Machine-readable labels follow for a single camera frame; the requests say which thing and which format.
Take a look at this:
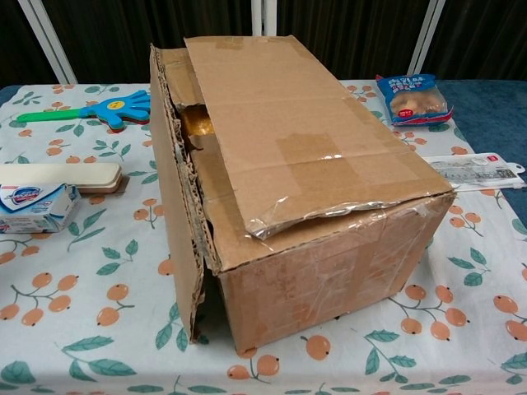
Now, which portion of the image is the brown cardboard shipping box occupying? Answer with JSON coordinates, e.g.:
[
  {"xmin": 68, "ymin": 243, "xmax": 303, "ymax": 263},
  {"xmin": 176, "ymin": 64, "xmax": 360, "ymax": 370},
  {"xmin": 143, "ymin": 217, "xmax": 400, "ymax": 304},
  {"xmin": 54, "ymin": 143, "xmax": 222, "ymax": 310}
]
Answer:
[{"xmin": 148, "ymin": 35, "xmax": 458, "ymax": 355}]

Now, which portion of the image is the blue hand clapper toy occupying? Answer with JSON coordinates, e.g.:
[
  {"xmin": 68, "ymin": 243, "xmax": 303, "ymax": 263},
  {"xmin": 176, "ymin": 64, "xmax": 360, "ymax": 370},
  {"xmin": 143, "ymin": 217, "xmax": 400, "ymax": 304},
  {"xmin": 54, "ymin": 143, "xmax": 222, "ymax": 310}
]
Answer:
[{"xmin": 16, "ymin": 90, "xmax": 153, "ymax": 135}]

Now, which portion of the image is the white blue soap box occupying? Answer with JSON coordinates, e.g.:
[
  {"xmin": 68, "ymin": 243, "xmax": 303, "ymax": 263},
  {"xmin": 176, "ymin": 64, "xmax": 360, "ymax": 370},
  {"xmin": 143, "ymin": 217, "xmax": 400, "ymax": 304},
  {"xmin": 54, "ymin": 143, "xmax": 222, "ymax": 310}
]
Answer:
[{"xmin": 0, "ymin": 183, "xmax": 83, "ymax": 235}]

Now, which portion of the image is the orange textured rubber toy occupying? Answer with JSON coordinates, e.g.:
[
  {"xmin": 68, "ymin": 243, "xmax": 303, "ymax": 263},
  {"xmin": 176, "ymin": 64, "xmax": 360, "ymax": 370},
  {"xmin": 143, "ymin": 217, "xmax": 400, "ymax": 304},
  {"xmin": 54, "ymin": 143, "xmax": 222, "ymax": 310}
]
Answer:
[{"xmin": 180, "ymin": 105, "xmax": 216, "ymax": 137}]

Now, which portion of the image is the fruit print tablecloth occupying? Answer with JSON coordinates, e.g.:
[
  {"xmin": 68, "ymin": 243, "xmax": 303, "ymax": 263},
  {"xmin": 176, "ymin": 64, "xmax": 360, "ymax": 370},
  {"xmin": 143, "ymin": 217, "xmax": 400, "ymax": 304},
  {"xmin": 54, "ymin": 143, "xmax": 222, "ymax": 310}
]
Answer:
[{"xmin": 0, "ymin": 81, "xmax": 527, "ymax": 395}]

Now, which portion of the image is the blue snack bag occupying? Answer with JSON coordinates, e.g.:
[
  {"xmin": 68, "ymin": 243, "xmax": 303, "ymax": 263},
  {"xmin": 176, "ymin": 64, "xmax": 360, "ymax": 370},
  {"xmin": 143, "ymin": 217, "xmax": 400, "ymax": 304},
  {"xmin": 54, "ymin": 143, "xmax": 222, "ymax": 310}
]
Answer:
[{"xmin": 375, "ymin": 73, "xmax": 455, "ymax": 127}]

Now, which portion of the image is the cream oblong utensil case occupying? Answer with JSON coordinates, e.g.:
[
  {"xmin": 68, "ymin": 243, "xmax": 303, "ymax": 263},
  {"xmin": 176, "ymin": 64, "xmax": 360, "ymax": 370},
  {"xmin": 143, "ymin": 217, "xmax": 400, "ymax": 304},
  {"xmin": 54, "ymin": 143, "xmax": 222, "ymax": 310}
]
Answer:
[{"xmin": 0, "ymin": 162, "xmax": 127, "ymax": 195}]

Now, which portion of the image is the dark curtain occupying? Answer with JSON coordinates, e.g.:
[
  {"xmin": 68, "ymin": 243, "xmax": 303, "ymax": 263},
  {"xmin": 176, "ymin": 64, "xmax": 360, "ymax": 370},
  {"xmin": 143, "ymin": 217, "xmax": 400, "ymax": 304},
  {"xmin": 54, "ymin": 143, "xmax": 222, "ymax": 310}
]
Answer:
[{"xmin": 0, "ymin": 0, "xmax": 527, "ymax": 90}]

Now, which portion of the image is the clear plastic package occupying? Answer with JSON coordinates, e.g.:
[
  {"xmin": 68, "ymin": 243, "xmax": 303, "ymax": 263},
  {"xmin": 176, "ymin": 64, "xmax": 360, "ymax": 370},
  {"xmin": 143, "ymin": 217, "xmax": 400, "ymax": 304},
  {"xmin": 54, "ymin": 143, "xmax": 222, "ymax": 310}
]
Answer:
[{"xmin": 423, "ymin": 151, "xmax": 527, "ymax": 193}]

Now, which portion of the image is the white frame post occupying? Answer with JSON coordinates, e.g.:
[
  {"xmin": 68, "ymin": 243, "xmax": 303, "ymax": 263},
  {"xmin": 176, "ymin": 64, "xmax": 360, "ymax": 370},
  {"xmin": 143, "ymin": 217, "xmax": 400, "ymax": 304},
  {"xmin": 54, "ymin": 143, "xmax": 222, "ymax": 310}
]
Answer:
[
  {"xmin": 18, "ymin": 0, "xmax": 78, "ymax": 85},
  {"xmin": 409, "ymin": 0, "xmax": 446, "ymax": 80},
  {"xmin": 250, "ymin": 0, "xmax": 277, "ymax": 39}
]

